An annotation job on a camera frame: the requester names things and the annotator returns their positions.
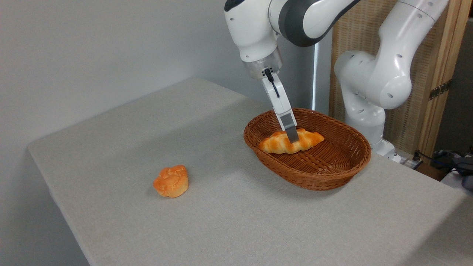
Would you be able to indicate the long braided bread loaf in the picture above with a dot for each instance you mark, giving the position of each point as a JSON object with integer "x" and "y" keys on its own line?
{"x": 273, "y": 144}

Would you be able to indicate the white side table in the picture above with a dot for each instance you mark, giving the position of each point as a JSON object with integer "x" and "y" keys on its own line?
{"x": 456, "y": 183}

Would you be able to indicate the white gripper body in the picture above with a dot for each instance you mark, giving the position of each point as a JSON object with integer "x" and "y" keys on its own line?
{"x": 277, "y": 96}

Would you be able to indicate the brown oval wicker basket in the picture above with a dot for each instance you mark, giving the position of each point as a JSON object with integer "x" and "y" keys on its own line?
{"x": 332, "y": 170}

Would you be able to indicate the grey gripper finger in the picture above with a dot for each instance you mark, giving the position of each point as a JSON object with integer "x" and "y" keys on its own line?
{"x": 290, "y": 125}

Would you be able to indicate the dark metal screen hinge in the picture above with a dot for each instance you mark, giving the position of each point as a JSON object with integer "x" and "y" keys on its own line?
{"x": 439, "y": 89}

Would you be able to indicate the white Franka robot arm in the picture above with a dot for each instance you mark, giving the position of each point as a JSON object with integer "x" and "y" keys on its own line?
{"x": 388, "y": 81}

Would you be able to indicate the black power plug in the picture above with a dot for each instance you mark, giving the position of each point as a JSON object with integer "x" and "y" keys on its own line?
{"x": 417, "y": 158}

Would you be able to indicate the brown wooden block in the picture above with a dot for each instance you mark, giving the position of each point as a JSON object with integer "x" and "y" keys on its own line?
{"x": 432, "y": 173}

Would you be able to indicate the round orange bread bun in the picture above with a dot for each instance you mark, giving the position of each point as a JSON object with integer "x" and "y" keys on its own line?
{"x": 172, "y": 181}

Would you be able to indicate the dark grey bag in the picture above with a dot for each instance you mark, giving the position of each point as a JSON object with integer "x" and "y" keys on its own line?
{"x": 458, "y": 166}

